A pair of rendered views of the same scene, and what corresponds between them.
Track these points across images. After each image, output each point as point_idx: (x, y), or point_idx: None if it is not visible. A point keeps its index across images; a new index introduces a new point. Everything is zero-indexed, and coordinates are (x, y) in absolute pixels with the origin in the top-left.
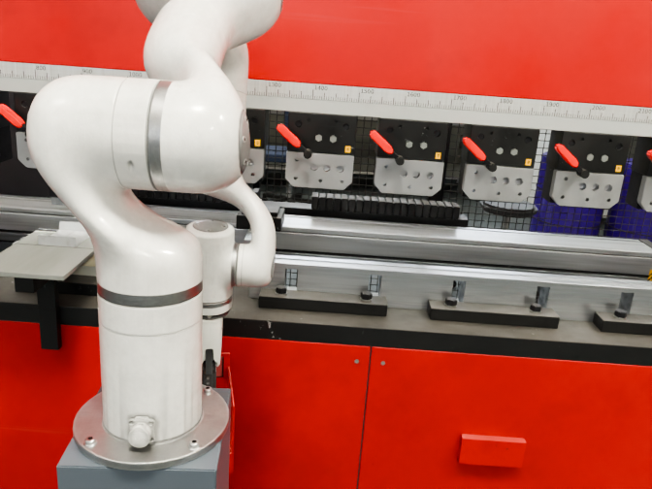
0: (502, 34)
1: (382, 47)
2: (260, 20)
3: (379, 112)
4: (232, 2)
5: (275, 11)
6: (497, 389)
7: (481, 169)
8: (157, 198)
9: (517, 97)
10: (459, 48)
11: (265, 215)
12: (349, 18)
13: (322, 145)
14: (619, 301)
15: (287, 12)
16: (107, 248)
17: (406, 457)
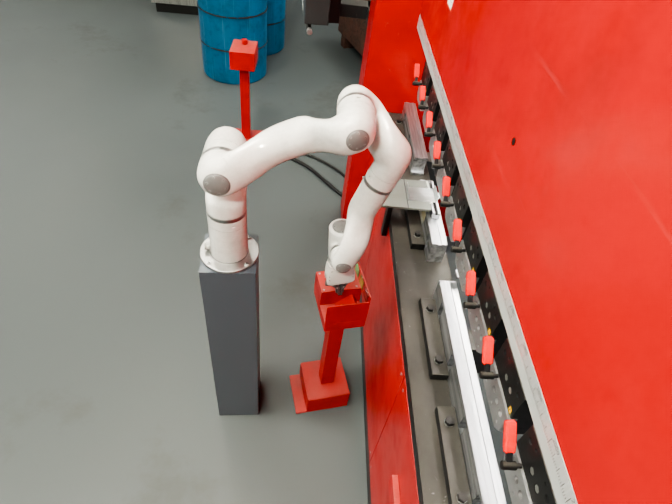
0: (548, 296)
1: (508, 225)
2: (332, 147)
3: (489, 266)
4: (312, 131)
5: (340, 147)
6: (408, 483)
7: (494, 372)
8: None
9: (530, 356)
10: (528, 275)
11: (345, 242)
12: (508, 187)
13: (469, 254)
14: None
15: (496, 154)
16: None
17: (390, 446)
